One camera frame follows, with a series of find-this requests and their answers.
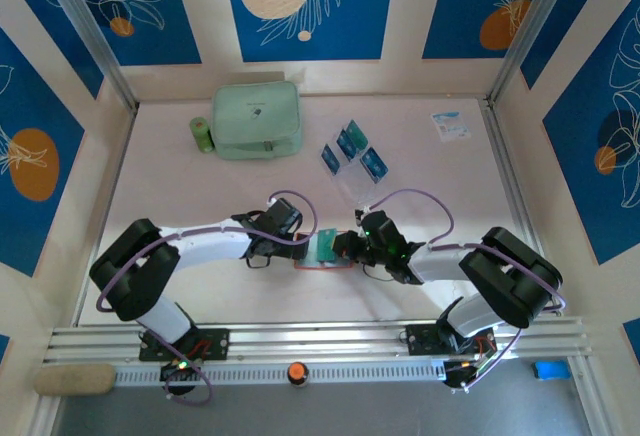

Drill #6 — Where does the orange card holder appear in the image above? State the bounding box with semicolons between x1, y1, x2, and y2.
293;240;355;271

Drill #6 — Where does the blue credit card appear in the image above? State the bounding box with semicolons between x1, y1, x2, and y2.
335;129;359;160
320;143;342;173
359;146;390;182

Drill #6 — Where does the small blue block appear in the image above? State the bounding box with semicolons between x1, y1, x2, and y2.
532;359;571;382

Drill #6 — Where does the aluminium frame post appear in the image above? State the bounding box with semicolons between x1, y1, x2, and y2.
35;0;140;113
485;0;584;107

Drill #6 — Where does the beige foam block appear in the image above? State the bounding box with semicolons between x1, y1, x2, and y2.
33;363;117;397

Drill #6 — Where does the teal credit card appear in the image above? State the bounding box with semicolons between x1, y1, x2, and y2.
316;227;339;263
346;119;370;145

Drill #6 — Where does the slotted grey cable duct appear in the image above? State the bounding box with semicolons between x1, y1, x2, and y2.
113;359;447;385

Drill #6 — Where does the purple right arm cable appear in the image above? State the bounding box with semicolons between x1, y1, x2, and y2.
359;188;569;395

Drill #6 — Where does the black arm base electronics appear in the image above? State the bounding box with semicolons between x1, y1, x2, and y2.
158;358;202;398
442;358;484;393

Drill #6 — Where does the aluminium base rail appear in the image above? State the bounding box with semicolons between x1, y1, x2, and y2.
42;316;594;363

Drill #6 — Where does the clear acrylic card stand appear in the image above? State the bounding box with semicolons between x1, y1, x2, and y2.
319;118;391;210

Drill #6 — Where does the white and blue paper packet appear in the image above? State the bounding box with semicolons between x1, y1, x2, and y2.
430;110;472;142

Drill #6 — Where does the mint green zip pouch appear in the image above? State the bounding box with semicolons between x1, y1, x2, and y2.
212;80;304;161

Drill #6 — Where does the green cylindrical roll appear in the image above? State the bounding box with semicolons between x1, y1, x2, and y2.
188;115;216;154

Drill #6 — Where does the aluminium side rail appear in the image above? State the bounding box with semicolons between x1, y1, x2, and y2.
480;98;564;318
73;105;139;328

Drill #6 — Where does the orange push button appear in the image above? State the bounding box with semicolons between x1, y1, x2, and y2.
285;360;312;389

